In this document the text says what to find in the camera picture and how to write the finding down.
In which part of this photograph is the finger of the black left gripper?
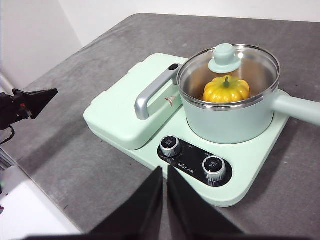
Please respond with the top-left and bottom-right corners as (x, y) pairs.
(12, 87), (59, 120)

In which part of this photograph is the black control panel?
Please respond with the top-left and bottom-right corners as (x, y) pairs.
(156, 136), (233, 188)

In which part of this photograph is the yellow toy pumpkin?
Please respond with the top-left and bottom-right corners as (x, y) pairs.
(202, 76), (251, 103)

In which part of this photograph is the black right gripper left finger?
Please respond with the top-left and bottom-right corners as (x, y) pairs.
(88, 166), (164, 236)

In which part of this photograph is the mint green griddle cover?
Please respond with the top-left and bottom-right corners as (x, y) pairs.
(83, 53), (190, 151)

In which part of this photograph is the grey aluminium frame profile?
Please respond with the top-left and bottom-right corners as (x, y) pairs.
(0, 146), (18, 174)

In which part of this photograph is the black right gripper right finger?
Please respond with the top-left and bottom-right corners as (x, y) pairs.
(166, 165), (245, 236)

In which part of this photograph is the silver cover handle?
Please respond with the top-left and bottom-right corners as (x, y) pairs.
(134, 63), (183, 121)

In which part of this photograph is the mint green cooker base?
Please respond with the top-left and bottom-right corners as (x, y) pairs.
(83, 53), (291, 208)

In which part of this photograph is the silver control knob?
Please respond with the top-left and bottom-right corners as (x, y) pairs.
(202, 155), (227, 182)
(159, 135), (181, 158)

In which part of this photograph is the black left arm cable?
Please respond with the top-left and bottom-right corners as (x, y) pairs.
(0, 124), (16, 146)

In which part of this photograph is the glass lid with green knob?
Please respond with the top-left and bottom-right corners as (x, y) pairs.
(177, 43), (280, 109)

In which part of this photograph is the mint green pot with handle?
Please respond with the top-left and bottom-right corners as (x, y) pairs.
(176, 44), (320, 145)

